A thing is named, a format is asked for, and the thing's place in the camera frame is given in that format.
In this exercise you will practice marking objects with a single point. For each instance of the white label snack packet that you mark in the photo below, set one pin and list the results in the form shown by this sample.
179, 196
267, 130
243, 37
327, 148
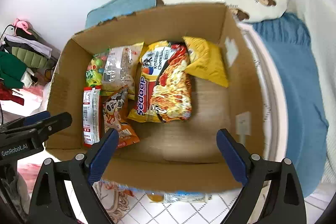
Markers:
178, 197

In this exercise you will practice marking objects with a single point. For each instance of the blue bed blanket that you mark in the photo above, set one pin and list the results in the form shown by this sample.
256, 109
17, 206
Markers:
288, 41

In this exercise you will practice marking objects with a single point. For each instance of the orange panda snack packet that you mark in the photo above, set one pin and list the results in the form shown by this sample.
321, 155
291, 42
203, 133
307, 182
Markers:
114, 110

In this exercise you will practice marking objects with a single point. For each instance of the white patterned tablecloth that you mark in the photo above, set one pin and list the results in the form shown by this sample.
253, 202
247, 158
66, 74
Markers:
136, 207

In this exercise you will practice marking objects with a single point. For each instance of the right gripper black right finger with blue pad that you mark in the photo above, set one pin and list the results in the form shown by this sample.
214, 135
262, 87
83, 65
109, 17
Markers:
284, 202

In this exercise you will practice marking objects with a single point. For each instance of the clear white snack bag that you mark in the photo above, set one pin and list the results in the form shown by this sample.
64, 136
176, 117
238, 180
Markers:
120, 68

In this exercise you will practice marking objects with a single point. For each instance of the Sedaap instant noodle packet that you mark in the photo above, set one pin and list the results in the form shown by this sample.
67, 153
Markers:
164, 90

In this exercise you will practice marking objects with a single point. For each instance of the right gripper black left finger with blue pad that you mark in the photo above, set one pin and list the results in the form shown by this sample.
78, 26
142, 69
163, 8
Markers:
50, 202

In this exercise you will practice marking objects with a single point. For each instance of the red white noodle packet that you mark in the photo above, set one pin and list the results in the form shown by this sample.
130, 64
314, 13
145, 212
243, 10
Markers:
92, 131

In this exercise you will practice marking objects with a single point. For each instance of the pile of clothes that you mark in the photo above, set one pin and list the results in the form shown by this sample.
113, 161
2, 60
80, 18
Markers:
27, 63

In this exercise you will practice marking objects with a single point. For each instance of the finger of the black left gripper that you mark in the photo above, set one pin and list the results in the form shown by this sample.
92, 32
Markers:
39, 121

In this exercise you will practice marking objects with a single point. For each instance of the green candy bag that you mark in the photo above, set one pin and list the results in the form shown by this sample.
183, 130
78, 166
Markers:
95, 69

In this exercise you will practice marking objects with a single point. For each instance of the yellow snack bag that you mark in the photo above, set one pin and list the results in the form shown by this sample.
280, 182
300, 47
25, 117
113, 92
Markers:
206, 61

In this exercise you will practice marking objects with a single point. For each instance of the cardboard milk carton box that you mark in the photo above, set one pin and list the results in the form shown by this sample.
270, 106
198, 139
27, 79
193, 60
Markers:
171, 155

